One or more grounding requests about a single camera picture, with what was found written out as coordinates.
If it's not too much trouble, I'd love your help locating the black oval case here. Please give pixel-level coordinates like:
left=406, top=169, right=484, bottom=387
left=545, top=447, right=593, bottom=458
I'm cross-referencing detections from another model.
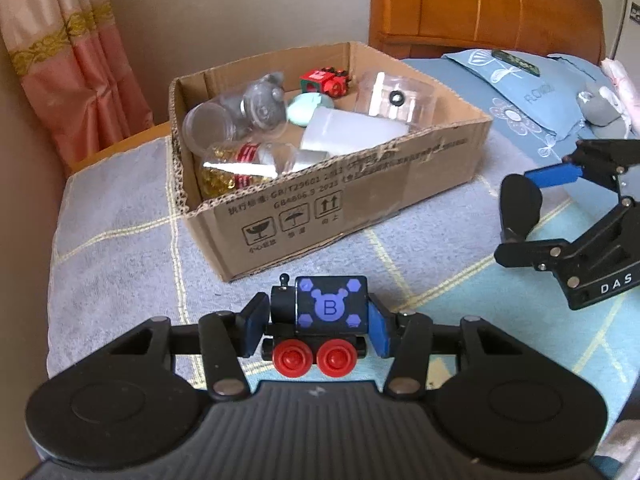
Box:
left=499, top=174, right=542, bottom=243

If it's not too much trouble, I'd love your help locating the black blue toy train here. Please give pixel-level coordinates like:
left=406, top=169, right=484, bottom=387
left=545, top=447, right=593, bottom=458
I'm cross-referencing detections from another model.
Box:
left=260, top=273, right=369, bottom=378

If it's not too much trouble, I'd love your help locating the gold bead jar silver lid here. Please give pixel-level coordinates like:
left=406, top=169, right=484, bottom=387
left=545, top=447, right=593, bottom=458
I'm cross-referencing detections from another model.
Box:
left=196, top=141, right=298, bottom=200

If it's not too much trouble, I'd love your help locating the clear round container red label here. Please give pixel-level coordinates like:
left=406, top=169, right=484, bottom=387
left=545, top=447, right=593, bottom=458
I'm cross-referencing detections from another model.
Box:
left=354, top=72, right=437, bottom=129

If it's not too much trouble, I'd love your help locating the white plastic bottle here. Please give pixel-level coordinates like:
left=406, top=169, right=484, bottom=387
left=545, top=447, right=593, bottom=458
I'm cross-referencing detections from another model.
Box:
left=299, top=107, right=409, bottom=156

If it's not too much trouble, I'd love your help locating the clear plastic jar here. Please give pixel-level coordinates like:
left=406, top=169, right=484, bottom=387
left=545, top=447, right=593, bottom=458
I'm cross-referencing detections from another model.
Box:
left=182, top=86, right=288, bottom=156

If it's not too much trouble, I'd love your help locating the red wooden toy train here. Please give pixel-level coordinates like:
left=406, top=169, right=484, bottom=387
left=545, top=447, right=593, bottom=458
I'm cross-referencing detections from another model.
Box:
left=299, top=67, right=352, bottom=99

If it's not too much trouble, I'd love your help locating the grey cat toy figure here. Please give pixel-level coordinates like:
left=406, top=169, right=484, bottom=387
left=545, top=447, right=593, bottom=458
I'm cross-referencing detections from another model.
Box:
left=240, top=72, right=288, bottom=131

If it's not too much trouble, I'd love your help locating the grey plush toy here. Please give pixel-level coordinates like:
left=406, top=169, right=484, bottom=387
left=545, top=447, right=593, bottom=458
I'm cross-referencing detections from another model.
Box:
left=576, top=86, right=631, bottom=140

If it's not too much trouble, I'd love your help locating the blue floral pillow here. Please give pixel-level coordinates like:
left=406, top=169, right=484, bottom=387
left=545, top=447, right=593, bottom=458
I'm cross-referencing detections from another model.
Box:
left=441, top=48, right=606, bottom=141

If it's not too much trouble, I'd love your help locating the striped towel blanket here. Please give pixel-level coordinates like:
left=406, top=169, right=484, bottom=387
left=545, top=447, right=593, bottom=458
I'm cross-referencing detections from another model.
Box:
left=47, top=127, right=639, bottom=404

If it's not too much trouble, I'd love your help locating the cardboard box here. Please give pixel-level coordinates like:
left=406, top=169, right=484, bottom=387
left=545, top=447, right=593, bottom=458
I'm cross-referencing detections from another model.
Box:
left=168, top=41, right=491, bottom=282

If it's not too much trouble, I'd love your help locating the wooden headboard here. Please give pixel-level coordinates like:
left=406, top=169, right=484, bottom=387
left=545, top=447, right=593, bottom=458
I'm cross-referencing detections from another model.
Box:
left=369, top=0, right=606, bottom=64

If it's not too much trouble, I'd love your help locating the pink curtain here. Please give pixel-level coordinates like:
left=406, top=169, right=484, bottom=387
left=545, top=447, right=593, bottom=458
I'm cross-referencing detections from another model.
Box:
left=1, top=0, right=153, bottom=166

